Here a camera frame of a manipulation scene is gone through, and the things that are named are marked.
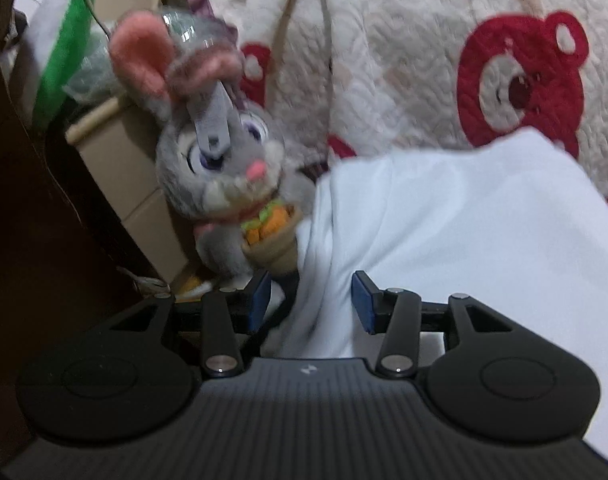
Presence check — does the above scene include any clear plastic bag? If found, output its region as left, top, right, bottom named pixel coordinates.
left=64, top=7, right=235, bottom=106

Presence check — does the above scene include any grey plush rabbit toy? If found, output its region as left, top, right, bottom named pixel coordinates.
left=108, top=10, right=317, bottom=281

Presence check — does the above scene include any green plastic sheet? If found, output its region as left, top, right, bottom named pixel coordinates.
left=36, top=0, right=99, bottom=131

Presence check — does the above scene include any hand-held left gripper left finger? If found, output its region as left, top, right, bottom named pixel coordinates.
left=108, top=269, right=275, bottom=379

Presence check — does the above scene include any white long-sleeve shirt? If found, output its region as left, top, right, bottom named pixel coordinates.
left=261, top=127, right=608, bottom=466

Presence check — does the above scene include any dark wooden cabinet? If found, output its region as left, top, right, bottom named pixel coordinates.
left=0, top=0, right=169, bottom=461

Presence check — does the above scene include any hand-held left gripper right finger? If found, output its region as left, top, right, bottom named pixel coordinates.
left=351, top=269, right=513, bottom=379

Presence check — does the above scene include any red bear print quilt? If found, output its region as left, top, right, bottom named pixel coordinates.
left=184, top=0, right=608, bottom=226

